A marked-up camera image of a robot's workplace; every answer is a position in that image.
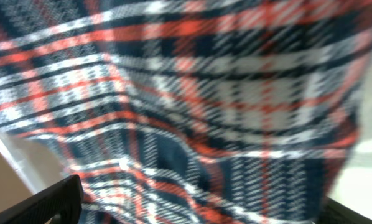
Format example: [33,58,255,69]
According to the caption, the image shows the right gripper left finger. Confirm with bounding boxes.
[0,175,83,224]

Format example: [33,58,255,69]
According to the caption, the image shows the cream folded cloth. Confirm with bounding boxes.
[0,65,372,219]

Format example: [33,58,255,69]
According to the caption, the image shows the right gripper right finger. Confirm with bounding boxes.
[316,197,372,224]

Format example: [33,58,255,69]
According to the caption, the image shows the red navy plaid shirt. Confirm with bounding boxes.
[0,0,372,223]

